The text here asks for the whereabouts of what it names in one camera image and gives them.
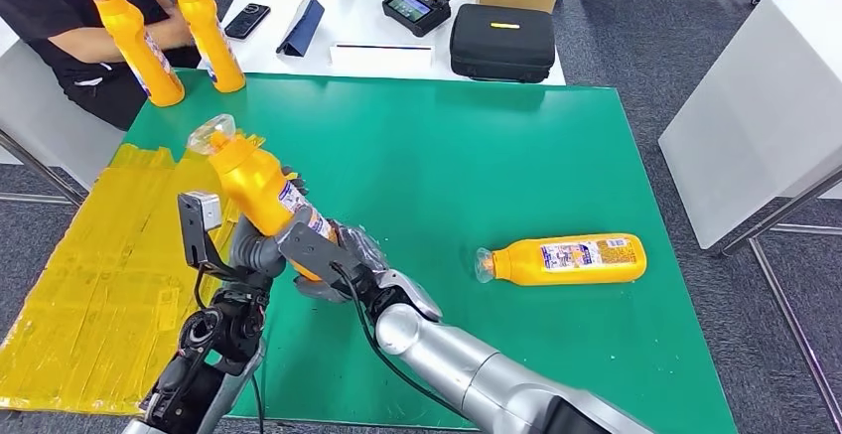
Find black smartphone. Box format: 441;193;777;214
222;2;272;42

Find white table metal legs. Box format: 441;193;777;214
657;0;842;429

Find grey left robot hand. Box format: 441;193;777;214
227;166;315;282

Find yellow taped plastic sheet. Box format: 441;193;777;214
0;129;299;417

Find black remote controller with antennas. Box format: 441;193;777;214
381;0;480;39

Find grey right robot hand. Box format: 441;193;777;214
291;219;392;306

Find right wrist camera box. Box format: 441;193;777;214
276;219;369;288

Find tablet with blue cover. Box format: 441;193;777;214
276;0;329;59

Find person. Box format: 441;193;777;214
0;0;199;131

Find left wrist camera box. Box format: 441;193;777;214
177;191;225;271

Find green table mat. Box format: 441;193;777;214
124;68;738;434

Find flat white box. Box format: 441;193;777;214
329;42;434;79

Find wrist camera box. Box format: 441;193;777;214
177;191;225;271
276;219;369;288

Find black carrying case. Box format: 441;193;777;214
449;3;557;84

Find orange detergent bottle clear cap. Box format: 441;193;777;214
163;0;247;94
473;233;648;288
79;0;187;108
186;113;340;284

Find white bench metal legs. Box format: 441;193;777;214
0;23;127;206

